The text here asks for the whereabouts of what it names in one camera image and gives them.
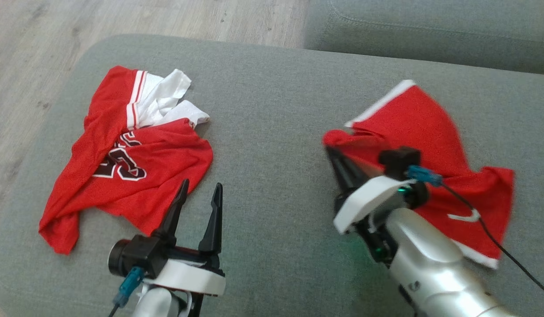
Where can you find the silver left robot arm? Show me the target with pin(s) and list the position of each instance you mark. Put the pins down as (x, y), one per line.
(153, 304)

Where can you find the large grey sofa seat cushion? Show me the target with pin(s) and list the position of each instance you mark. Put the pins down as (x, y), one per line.
(272, 110)

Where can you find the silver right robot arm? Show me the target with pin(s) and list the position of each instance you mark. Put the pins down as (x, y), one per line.
(430, 264)

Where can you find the small grey sofa cushion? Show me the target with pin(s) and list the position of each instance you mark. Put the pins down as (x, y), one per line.
(430, 35)

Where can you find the red jersey with white sleeves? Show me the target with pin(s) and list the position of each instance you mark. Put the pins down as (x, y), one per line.
(166, 149)

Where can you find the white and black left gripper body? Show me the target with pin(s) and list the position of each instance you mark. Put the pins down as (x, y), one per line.
(188, 277)

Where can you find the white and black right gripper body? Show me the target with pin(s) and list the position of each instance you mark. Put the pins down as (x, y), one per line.
(368, 202)

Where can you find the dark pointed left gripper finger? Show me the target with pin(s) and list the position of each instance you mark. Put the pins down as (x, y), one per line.
(214, 220)
(175, 215)

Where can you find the red shorts with white trim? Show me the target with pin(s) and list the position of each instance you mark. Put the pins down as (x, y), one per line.
(421, 123)

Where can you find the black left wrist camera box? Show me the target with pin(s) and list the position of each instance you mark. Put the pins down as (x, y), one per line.
(139, 255)

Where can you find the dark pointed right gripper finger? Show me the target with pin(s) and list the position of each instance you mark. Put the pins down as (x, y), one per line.
(364, 171)
(342, 174)

